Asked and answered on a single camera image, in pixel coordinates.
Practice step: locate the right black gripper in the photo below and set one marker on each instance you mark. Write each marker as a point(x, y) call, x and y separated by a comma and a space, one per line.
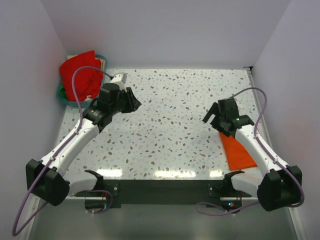
point(213, 110)

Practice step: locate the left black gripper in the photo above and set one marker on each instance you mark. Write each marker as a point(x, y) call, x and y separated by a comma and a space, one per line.
point(133, 103)

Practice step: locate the orange t-shirt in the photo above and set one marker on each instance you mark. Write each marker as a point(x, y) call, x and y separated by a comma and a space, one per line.
point(237, 156)

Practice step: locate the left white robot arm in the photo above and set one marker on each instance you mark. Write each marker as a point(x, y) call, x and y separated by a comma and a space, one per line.
point(45, 177)

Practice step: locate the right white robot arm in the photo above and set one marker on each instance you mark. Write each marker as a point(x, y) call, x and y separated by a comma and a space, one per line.
point(281, 183)

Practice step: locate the red t-shirt in basket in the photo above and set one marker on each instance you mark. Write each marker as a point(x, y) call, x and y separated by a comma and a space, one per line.
point(87, 81)

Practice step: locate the teal plastic basket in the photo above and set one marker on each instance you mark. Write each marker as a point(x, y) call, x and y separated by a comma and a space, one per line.
point(73, 104)

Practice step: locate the green garment in basket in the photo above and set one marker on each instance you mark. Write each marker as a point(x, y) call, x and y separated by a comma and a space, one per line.
point(62, 93)

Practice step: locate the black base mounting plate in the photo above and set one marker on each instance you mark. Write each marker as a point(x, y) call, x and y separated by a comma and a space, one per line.
point(167, 192)

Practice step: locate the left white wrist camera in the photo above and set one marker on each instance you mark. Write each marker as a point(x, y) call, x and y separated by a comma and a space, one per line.
point(120, 80)

